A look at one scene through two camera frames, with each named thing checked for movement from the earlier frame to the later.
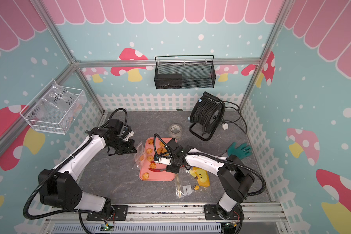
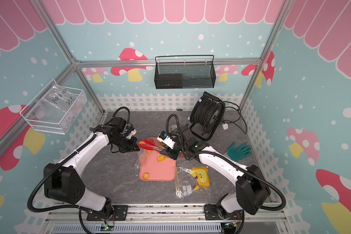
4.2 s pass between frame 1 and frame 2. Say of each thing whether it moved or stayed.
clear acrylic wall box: stayed
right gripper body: moved
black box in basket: stayed
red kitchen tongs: moved
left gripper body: stayed
